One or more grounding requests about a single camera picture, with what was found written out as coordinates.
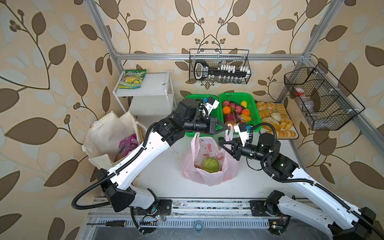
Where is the green cabbage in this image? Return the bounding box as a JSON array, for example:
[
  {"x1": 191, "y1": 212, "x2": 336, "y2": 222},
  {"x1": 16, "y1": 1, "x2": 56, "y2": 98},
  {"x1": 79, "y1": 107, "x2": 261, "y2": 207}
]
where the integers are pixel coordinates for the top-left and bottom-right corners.
[{"x1": 202, "y1": 158, "x2": 220, "y2": 174}]

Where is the pink plastic grocery bag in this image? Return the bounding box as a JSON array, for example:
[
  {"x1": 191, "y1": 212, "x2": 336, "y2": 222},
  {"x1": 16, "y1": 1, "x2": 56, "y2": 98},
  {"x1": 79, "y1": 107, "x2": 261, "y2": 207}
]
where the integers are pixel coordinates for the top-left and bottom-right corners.
[{"x1": 182, "y1": 133, "x2": 240, "y2": 187}]

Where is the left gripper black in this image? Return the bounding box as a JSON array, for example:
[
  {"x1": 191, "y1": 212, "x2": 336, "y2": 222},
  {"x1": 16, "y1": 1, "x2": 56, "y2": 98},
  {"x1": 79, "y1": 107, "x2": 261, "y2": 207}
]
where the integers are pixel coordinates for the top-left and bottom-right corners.
[{"x1": 181, "y1": 115, "x2": 228, "y2": 134}]

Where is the green basket with vegetables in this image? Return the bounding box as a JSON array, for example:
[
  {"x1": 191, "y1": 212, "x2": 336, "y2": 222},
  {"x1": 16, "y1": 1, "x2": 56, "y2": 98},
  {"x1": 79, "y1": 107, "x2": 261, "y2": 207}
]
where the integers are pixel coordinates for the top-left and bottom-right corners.
[{"x1": 185, "y1": 94, "x2": 224, "y2": 138}]

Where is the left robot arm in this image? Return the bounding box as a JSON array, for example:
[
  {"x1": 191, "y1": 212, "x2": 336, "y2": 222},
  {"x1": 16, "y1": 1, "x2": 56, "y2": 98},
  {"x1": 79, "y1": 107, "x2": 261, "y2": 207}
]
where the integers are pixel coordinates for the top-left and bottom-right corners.
[{"x1": 72, "y1": 97, "x2": 228, "y2": 212}]

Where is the red-capped bottle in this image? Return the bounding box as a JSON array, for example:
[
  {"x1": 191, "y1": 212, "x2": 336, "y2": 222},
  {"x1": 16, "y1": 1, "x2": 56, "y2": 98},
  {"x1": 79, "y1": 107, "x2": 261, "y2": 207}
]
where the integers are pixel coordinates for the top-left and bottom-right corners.
[{"x1": 294, "y1": 88, "x2": 314, "y2": 112}]

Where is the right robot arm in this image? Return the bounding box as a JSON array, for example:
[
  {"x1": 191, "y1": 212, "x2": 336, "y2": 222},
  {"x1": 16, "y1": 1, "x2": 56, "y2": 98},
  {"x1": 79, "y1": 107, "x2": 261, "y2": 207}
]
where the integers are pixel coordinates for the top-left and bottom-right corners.
[{"x1": 219, "y1": 123, "x2": 384, "y2": 240}]

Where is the green basket with fruit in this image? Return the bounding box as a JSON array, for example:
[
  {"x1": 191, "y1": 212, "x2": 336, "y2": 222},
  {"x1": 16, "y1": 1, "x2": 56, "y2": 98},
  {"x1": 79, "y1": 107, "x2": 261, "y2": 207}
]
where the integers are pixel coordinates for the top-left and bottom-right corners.
[{"x1": 219, "y1": 93, "x2": 261, "y2": 127}]

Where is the magenta snack bag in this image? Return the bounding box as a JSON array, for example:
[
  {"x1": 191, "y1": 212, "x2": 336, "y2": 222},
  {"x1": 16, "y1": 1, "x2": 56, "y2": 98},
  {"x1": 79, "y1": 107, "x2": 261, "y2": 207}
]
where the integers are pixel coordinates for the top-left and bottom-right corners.
[{"x1": 115, "y1": 134, "x2": 139, "y2": 162}]

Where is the cream canvas tote bag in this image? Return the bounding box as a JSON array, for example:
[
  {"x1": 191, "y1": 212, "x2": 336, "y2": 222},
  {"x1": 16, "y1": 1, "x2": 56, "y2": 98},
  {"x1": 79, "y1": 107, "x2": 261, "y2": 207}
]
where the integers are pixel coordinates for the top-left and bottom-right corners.
[{"x1": 82, "y1": 112, "x2": 147, "y2": 170}]

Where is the yellow-green snack packet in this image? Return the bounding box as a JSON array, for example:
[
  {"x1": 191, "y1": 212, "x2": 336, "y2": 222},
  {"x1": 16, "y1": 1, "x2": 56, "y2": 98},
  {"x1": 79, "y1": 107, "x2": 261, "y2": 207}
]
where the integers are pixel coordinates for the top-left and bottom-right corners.
[{"x1": 118, "y1": 70, "x2": 147, "y2": 90}]

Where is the tray of bread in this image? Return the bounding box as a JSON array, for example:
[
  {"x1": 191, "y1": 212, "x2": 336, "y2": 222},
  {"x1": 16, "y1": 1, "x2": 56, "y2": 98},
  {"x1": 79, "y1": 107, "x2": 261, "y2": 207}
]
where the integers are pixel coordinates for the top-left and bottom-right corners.
[{"x1": 256, "y1": 101, "x2": 299, "y2": 140}]

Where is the black wire basket wall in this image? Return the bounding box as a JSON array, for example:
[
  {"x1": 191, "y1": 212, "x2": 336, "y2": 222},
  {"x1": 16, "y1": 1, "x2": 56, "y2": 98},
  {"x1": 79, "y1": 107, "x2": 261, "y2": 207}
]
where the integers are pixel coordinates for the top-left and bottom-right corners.
[
  {"x1": 284, "y1": 62, "x2": 366, "y2": 131},
  {"x1": 189, "y1": 48, "x2": 252, "y2": 85}
]

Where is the black-handled screwdriver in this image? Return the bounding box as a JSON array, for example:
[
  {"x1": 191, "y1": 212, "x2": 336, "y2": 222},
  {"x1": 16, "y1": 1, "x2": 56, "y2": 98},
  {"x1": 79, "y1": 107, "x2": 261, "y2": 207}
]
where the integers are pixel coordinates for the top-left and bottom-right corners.
[{"x1": 87, "y1": 220, "x2": 127, "y2": 228}]

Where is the black wire basket back wall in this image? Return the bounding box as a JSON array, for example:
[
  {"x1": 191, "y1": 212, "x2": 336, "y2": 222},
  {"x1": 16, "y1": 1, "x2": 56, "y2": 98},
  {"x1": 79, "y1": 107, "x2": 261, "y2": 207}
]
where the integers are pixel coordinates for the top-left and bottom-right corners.
[{"x1": 189, "y1": 48, "x2": 252, "y2": 85}]

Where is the white two-tier shelf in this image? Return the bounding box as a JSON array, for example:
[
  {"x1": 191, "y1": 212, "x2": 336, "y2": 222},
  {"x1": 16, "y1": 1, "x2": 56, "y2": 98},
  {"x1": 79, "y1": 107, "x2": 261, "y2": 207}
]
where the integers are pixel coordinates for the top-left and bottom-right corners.
[{"x1": 113, "y1": 71, "x2": 176, "y2": 116}]

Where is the black wire basket right wall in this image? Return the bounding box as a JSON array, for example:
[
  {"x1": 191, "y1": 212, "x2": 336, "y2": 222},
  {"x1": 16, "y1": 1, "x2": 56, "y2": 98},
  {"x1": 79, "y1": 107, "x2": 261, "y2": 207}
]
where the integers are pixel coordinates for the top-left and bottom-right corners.
[{"x1": 284, "y1": 62, "x2": 366, "y2": 131}]

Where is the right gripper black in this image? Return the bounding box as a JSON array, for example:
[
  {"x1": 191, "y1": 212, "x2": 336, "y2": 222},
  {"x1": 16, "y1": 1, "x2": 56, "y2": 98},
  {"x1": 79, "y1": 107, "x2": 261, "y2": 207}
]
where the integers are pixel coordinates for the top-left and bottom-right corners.
[{"x1": 219, "y1": 137, "x2": 270, "y2": 165}]

